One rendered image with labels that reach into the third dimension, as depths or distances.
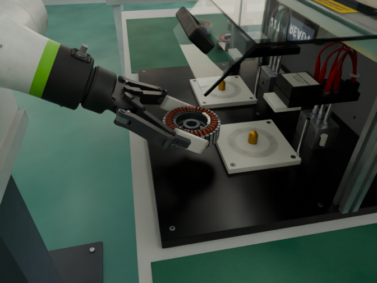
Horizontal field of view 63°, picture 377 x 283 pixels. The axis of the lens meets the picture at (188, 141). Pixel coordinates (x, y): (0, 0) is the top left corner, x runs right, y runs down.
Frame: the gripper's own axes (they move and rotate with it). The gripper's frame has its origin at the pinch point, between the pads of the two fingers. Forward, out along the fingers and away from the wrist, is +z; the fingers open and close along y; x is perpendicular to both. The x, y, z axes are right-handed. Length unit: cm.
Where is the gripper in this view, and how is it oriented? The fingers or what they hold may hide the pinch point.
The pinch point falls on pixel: (189, 126)
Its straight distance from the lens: 60.1
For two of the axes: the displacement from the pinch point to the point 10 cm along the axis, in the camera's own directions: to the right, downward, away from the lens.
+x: -5.0, 7.4, 4.5
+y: -1.8, -6.0, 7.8
